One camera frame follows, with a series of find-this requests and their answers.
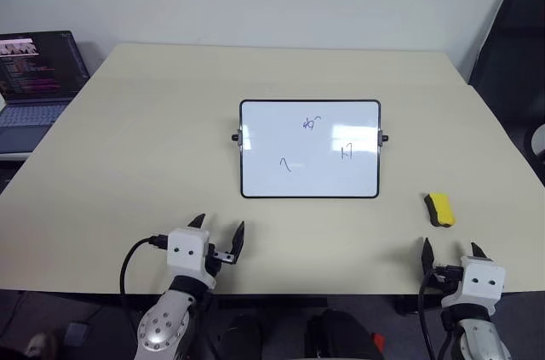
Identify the yellow and black sponge eraser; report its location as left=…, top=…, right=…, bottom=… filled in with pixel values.
left=422, top=191, right=458, bottom=228

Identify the grey foot pedal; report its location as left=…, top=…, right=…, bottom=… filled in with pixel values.
left=65, top=322, right=89, bottom=346

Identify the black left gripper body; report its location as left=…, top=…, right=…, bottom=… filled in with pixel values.
left=205, top=243, right=236, bottom=277

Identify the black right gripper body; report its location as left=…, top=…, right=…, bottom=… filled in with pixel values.
left=431, top=263, right=465, bottom=289

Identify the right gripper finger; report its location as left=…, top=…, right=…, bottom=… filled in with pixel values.
left=469, top=242, right=491, bottom=260
left=420, top=237, right=437, bottom=281

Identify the open grey laptop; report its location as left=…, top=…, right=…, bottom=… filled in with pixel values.
left=0, top=30, right=91, bottom=155

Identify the black table frame bar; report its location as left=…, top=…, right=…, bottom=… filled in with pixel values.
left=211, top=294, right=330, bottom=309

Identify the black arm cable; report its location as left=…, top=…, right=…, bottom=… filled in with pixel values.
left=119, top=233, right=169, bottom=298
left=417, top=269, right=440, bottom=360

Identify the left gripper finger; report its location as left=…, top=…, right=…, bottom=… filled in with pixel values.
left=229, top=220, right=247, bottom=266
left=186, top=213, right=208, bottom=232

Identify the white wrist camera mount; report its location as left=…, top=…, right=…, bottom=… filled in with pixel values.
left=439, top=254, right=507, bottom=315
left=166, top=227, right=216, bottom=289

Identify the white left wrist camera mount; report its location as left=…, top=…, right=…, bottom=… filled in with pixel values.
left=166, top=227, right=216, bottom=289

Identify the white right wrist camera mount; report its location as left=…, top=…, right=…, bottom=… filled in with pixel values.
left=439, top=254, right=507, bottom=315

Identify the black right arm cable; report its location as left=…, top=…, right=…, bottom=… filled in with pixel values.
left=417, top=269, right=440, bottom=360

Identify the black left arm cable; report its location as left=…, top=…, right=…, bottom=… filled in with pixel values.
left=119, top=233, right=169, bottom=298

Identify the black office chair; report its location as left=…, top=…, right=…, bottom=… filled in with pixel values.
left=467, top=0, right=545, bottom=162

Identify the dark rounded shape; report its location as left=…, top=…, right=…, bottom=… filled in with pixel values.
left=305, top=307, right=385, bottom=360

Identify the black-framed tabletop whiteboard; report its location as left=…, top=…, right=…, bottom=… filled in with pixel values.
left=231, top=99, right=390, bottom=200

